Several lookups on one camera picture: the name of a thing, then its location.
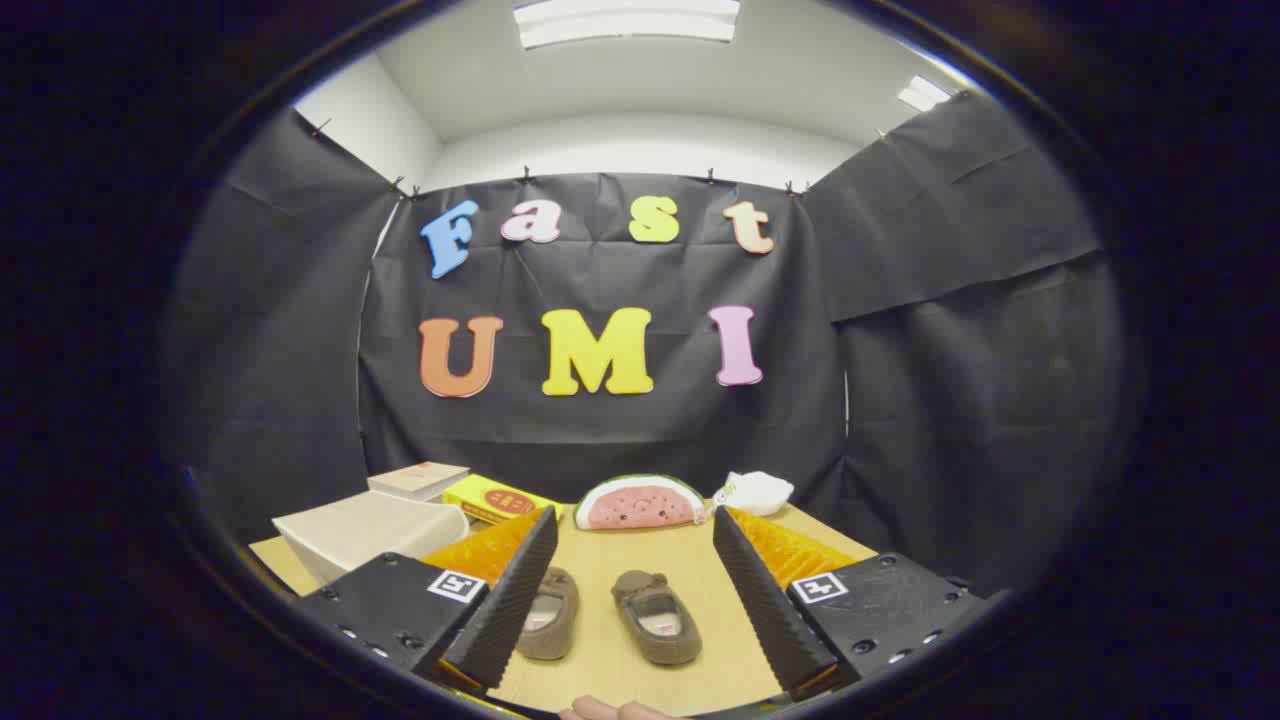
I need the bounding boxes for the watermelon slice plush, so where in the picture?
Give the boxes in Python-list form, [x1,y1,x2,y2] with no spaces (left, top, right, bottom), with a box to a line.
[573,474,708,532]

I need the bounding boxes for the ceiling light panel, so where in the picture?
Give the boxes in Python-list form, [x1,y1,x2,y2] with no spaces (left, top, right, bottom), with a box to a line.
[897,75,953,113]
[512,0,742,51]

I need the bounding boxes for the cream fabric storage box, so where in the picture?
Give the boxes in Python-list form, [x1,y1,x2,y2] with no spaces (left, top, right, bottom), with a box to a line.
[272,490,471,586]

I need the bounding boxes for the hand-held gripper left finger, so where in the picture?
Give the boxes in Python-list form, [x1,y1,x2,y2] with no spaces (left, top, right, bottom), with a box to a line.
[296,505,561,696]

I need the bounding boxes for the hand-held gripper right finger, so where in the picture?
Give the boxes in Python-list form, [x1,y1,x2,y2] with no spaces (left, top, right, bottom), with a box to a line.
[712,505,991,703]

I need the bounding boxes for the black backdrop cloth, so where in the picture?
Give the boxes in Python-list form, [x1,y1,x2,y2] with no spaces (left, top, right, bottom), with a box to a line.
[165,90,1126,601]

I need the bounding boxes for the beige book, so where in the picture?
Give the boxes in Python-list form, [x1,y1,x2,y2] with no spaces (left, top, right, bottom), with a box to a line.
[367,461,471,503]

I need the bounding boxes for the brown fuzzy shoe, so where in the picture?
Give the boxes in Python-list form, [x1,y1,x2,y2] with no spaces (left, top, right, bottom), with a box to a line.
[611,569,703,667]
[515,566,581,662]

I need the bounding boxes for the yellow book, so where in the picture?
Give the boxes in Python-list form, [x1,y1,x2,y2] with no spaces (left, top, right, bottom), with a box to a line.
[441,474,566,527]

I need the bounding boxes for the white plush toy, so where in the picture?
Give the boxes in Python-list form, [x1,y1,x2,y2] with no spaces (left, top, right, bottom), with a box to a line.
[712,470,796,518]

